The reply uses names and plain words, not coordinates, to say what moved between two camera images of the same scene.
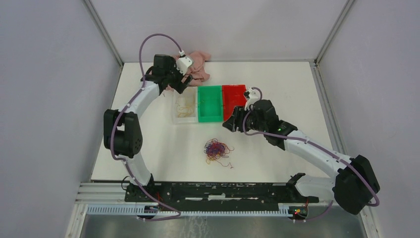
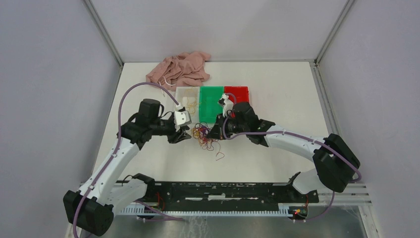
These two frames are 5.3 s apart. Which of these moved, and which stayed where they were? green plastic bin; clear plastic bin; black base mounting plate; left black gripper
Moved: left black gripper
Stayed: green plastic bin; black base mounting plate; clear plastic bin
